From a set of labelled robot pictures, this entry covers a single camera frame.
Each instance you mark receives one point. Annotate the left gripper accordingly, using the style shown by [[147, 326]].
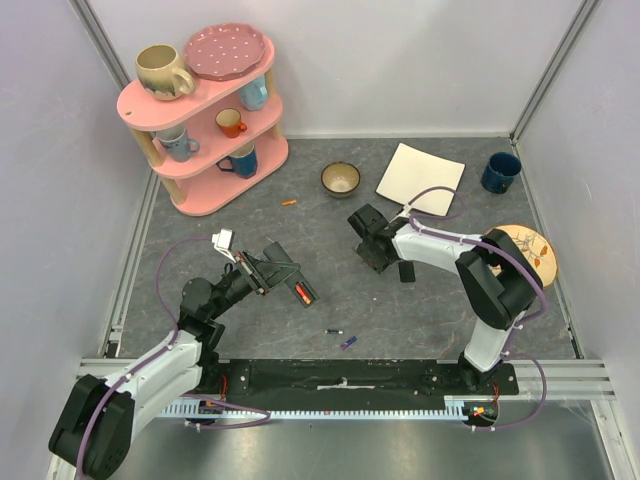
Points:
[[264, 273]]

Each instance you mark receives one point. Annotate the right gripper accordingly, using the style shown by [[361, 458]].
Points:
[[373, 250]]

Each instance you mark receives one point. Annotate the black remote control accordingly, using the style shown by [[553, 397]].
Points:
[[293, 276]]

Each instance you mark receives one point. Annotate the red orange battery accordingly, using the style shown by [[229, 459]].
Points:
[[303, 294]]

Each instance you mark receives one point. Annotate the black battery cover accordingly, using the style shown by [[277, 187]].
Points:
[[406, 272]]

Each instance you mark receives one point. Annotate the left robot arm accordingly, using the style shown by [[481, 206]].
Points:
[[102, 416]]

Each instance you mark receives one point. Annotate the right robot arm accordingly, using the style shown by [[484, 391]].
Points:
[[499, 282]]

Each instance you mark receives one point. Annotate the white square plate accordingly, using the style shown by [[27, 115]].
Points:
[[410, 171]]

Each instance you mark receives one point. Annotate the beige brown ceramic bowl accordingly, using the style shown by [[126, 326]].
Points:
[[340, 179]]

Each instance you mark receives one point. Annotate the blue purple battery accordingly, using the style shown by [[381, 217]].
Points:
[[348, 343]]

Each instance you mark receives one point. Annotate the dark blue faceted mug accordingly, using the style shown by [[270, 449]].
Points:
[[242, 162]]

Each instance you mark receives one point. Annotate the pink three-tier shelf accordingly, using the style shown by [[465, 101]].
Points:
[[198, 187]]

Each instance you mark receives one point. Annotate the navy blue cup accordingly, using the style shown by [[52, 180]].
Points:
[[500, 172]]

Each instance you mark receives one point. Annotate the grey blue mug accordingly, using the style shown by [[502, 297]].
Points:
[[179, 145]]

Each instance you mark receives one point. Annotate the orange mug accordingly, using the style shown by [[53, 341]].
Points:
[[230, 122]]

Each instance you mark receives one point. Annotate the round wooden bird coaster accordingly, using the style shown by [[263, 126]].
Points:
[[536, 249]]

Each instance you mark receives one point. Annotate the light blue mug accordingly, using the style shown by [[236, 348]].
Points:
[[254, 95]]

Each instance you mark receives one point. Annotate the pink polka dot plate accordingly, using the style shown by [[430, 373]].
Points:
[[224, 51]]

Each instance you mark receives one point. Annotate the beige ceramic mug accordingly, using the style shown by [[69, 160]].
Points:
[[163, 73]]

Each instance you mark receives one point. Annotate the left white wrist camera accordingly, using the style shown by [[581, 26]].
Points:
[[222, 242]]

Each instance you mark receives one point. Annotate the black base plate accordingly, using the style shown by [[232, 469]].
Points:
[[350, 385]]

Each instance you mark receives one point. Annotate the white slotted cable duct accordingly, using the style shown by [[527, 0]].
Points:
[[193, 409]]

